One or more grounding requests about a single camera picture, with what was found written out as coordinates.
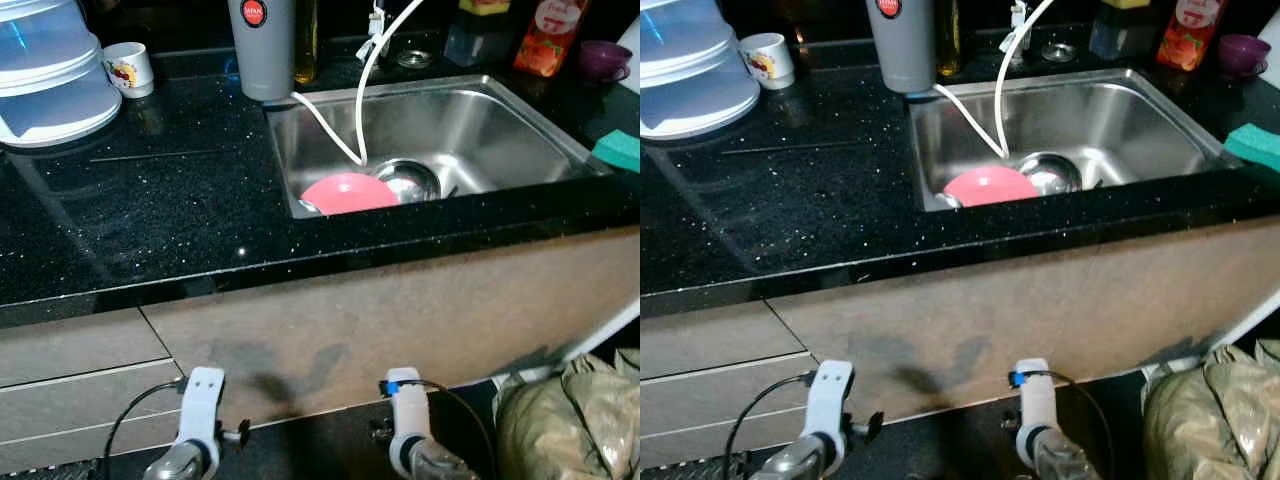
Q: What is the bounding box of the pink round plate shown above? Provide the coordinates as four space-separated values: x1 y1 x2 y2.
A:
300 172 401 216
943 166 1041 208

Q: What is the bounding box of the black chopstick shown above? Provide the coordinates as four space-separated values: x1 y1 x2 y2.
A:
90 150 229 162
720 142 863 155

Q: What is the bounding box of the beige cabinet door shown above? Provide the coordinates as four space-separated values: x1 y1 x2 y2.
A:
765 243 1123 421
1115 213 1280 379
140 250 493 423
485 225 641 389

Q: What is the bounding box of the beige drawer front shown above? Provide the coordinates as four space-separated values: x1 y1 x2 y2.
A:
0 308 171 389
640 355 831 441
0 360 186 446
640 300 816 381
640 405 831 471
0 410 191 476

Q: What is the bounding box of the black ribbed floor mat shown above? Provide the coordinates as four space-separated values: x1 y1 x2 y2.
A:
0 458 101 480
640 452 746 480

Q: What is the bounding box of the stainless steel sink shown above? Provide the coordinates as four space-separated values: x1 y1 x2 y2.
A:
908 68 1246 213
265 75 613 221

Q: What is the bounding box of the green sponge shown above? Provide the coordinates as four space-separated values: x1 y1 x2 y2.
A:
592 130 641 173
1223 122 1280 171

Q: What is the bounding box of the white mug with fruit print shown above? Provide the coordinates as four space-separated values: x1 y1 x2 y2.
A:
740 32 796 91
103 42 154 99

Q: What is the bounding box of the yellow oil bottle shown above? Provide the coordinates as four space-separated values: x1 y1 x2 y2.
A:
936 0 961 78
293 0 319 85

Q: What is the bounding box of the white tiered plastic container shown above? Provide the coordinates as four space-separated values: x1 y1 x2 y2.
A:
0 0 123 149
640 0 761 139

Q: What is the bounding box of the white tap fitting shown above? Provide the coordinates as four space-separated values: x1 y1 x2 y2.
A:
355 0 391 66
1003 0 1033 56

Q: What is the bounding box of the dark translucent container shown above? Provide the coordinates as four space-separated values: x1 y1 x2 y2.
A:
1088 3 1159 61
443 5 516 68

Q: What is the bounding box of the orange juice carton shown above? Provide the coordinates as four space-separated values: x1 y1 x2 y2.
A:
1155 0 1229 72
513 0 591 79

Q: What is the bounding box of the purple cup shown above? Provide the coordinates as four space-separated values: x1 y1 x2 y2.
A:
1217 33 1273 78
578 40 633 83

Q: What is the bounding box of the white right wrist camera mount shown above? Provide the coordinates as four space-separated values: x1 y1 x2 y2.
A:
1010 358 1059 469
383 368 434 477

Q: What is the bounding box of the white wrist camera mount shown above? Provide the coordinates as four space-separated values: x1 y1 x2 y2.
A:
1010 358 1059 469
175 367 227 473
805 360 856 466
383 368 434 477

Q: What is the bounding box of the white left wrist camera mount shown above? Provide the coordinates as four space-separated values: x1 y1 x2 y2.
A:
805 360 856 466
175 367 227 473

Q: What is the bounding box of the white flexible hose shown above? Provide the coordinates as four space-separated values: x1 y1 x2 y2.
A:
290 0 426 168
933 0 1056 161

